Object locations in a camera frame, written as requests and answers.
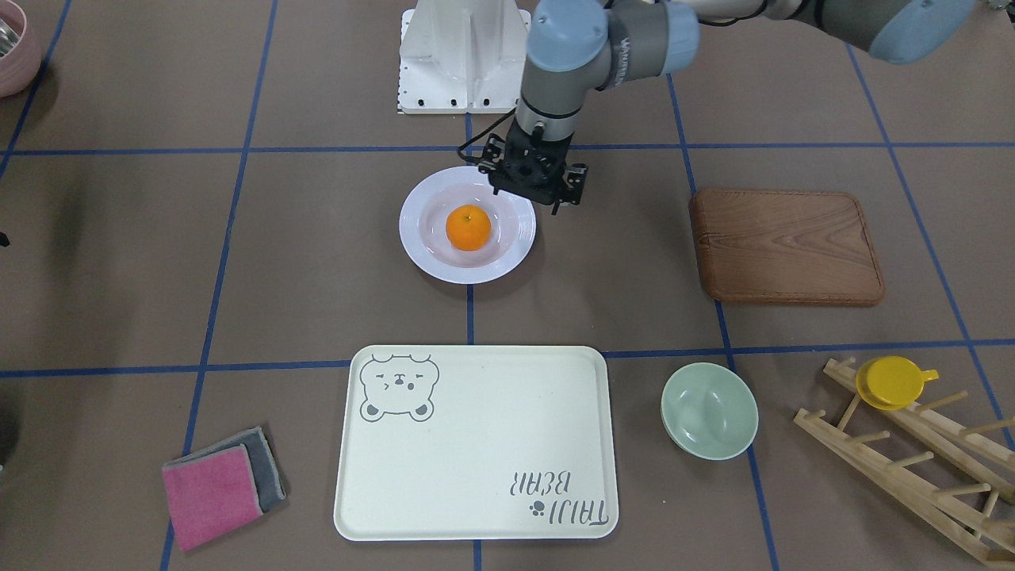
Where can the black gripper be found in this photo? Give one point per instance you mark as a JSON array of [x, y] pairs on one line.
[[576, 176]]

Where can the orange fruit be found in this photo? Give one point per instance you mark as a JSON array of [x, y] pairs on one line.
[[468, 228]]

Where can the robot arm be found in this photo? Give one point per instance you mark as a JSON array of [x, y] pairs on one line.
[[577, 48]]

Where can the cream bear tray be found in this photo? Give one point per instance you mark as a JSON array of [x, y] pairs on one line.
[[445, 443]]

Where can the white round plate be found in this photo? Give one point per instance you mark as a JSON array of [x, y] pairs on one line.
[[422, 227]]

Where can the wooden cutting board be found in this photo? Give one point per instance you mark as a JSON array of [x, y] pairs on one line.
[[785, 247]]

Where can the green bowl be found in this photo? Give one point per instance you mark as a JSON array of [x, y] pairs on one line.
[[709, 412]]

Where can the yellow mug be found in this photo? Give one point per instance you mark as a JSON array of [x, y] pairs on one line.
[[892, 382]]

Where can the pink cloth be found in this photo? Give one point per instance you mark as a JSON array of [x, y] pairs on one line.
[[211, 496]]

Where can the pink bowl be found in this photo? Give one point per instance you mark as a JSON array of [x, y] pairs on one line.
[[23, 64]]

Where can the metal scoop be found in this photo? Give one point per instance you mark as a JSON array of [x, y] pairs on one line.
[[9, 38]]

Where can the wooden drying rack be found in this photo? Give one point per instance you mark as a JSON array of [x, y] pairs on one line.
[[955, 483]]

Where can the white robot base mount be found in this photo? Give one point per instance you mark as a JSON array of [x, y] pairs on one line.
[[461, 57]]

